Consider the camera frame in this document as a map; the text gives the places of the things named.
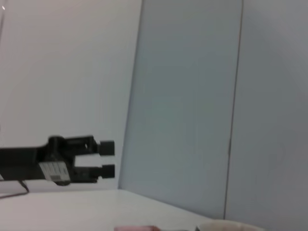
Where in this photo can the grey ceramic mug with coffee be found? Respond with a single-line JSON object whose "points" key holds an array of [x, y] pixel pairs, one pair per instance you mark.
{"points": [[228, 227]]}

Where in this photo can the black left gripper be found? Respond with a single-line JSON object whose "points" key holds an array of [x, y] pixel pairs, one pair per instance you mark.
{"points": [[26, 163]]}

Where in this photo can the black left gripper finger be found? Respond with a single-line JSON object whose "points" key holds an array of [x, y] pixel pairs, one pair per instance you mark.
{"points": [[108, 171], [107, 148]]}

